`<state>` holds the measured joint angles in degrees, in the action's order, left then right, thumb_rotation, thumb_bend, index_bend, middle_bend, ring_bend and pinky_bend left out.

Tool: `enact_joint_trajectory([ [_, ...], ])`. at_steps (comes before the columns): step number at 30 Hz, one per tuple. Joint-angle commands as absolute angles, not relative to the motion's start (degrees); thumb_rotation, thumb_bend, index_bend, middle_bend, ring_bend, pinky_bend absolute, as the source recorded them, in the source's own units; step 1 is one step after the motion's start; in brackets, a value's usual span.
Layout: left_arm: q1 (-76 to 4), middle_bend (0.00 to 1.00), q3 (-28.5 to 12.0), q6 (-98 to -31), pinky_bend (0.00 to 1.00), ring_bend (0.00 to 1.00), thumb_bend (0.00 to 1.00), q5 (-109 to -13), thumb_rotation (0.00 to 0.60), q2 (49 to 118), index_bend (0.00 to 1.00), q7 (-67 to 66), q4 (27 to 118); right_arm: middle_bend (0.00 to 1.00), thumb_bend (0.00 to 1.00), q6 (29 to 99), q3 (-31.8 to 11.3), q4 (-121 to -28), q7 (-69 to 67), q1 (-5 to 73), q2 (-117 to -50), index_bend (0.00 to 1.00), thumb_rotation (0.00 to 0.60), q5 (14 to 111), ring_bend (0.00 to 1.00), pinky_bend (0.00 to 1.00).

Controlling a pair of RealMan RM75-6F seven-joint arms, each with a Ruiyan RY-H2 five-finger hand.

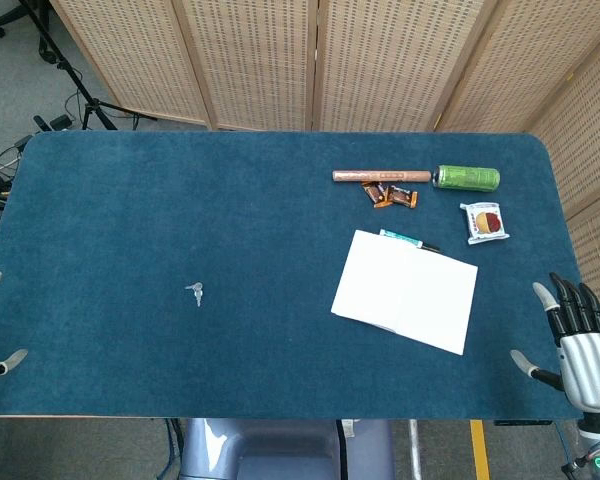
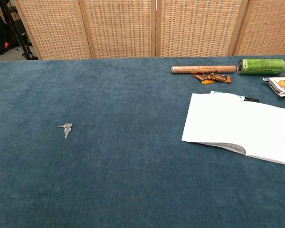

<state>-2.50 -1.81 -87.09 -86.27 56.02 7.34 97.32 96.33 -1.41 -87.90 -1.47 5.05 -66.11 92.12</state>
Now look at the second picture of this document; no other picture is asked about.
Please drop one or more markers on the black tripod stand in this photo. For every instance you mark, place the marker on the black tripod stand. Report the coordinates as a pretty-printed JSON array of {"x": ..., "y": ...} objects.
[{"x": 18, "y": 35}]

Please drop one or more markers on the teal white marker pen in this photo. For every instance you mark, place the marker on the teal white marker pen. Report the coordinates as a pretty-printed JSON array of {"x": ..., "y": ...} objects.
[{"x": 250, "y": 99}]

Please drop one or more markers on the blue velvet table cover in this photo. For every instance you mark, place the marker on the blue velvet table cover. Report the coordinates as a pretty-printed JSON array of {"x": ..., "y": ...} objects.
[{"x": 109, "y": 166}]

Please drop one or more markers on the brown cardboard tube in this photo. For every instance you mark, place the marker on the brown cardboard tube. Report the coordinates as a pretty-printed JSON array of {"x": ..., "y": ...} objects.
[{"x": 202, "y": 69}]

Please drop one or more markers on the brown orange candy wrapper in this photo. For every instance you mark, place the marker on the brown orange candy wrapper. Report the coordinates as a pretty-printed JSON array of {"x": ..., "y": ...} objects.
[
  {"x": 221, "y": 78},
  {"x": 202, "y": 78}
]

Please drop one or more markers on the small silver key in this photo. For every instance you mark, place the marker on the small silver key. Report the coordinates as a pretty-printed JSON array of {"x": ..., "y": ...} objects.
[
  {"x": 67, "y": 125},
  {"x": 66, "y": 133}
]

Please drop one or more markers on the white snack cake packet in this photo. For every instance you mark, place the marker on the white snack cake packet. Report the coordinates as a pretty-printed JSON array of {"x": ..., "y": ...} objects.
[{"x": 283, "y": 85}]

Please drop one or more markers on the yellow book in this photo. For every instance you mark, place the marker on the yellow book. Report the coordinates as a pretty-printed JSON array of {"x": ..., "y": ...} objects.
[{"x": 240, "y": 126}]

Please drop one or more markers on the green drink can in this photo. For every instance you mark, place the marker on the green drink can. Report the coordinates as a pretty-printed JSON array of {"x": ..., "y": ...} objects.
[{"x": 261, "y": 66}]

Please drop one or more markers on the woven bamboo folding screen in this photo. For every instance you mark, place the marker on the woven bamboo folding screen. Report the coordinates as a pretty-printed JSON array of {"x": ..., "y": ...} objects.
[{"x": 123, "y": 28}]

